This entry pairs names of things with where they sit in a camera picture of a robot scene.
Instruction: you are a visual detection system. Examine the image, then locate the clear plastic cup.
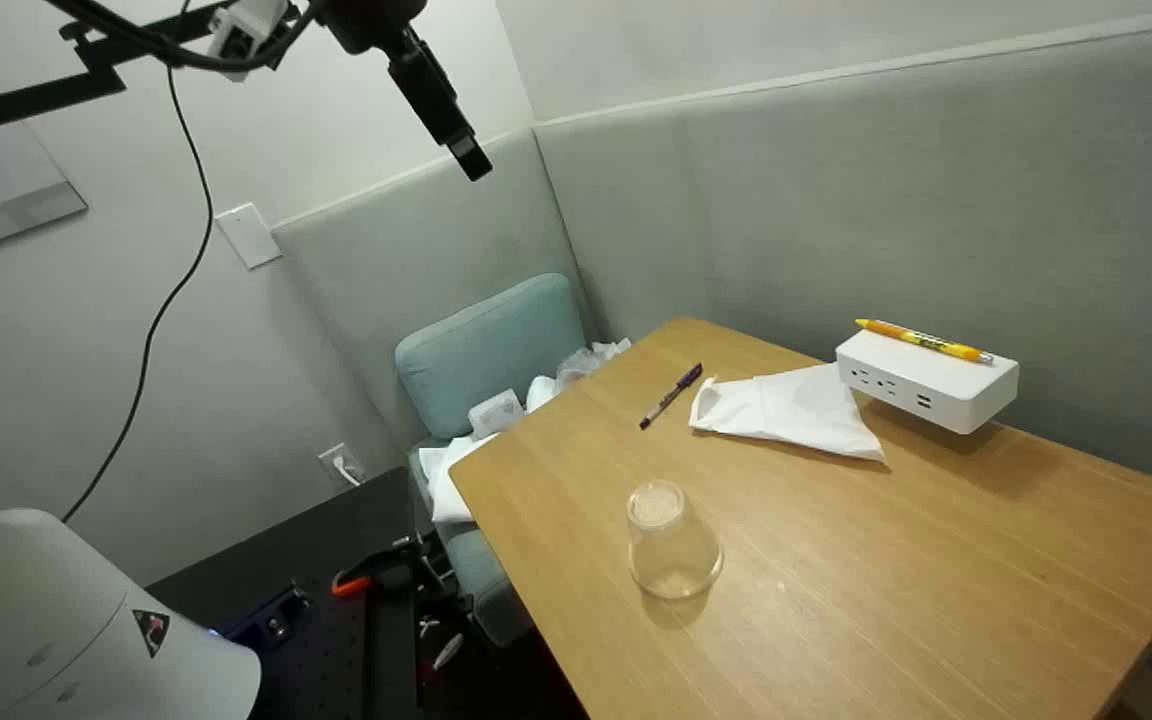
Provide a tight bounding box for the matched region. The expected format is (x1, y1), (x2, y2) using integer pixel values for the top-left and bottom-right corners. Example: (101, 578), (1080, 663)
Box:
(629, 516), (723, 599)
(629, 481), (712, 578)

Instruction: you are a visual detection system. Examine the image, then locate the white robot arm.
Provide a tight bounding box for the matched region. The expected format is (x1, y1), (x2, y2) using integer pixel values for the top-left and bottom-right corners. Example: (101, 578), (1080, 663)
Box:
(0, 509), (259, 720)

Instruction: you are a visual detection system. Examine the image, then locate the light blue chair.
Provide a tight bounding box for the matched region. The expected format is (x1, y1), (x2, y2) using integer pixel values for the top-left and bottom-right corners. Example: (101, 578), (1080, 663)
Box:
(395, 271), (584, 642)

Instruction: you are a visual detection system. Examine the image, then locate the black pen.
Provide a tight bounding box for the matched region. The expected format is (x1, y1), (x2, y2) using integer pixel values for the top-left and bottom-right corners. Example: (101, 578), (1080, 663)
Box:
(637, 365), (703, 430)

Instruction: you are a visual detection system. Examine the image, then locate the white cloth on chair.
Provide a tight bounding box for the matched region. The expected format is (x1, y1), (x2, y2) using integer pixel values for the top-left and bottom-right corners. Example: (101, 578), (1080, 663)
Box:
(418, 339), (629, 525)

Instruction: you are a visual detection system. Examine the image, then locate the white power box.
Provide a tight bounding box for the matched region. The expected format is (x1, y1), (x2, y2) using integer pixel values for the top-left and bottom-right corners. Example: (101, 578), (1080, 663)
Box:
(838, 331), (1019, 436)

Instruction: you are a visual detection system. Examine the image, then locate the blue object on floor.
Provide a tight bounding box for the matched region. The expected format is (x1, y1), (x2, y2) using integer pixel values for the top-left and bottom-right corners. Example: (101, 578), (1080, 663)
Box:
(219, 584), (310, 651)

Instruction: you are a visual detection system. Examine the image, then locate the yellow marker pen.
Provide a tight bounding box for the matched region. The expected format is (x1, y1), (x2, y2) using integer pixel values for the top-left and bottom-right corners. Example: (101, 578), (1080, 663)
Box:
(857, 321), (991, 365)

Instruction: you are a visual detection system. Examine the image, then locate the white wall outlet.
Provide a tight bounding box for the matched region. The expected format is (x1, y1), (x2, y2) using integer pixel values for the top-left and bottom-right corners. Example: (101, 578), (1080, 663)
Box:
(319, 444), (366, 489)

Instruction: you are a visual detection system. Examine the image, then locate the orange handled tool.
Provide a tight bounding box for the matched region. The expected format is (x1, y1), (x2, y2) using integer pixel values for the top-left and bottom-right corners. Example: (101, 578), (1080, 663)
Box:
(330, 535), (419, 599)

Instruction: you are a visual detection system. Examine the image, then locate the white wall switch plate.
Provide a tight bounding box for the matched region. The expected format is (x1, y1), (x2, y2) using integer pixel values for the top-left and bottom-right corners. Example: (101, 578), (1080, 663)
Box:
(218, 202), (279, 271)

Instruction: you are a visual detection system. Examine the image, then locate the black hanging cable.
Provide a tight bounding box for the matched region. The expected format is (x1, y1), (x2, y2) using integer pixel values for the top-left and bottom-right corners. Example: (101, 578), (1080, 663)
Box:
(57, 64), (219, 525)

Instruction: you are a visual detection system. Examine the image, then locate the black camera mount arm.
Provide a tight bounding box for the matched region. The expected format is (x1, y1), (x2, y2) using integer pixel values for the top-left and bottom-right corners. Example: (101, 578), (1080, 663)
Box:
(0, 0), (312, 125)

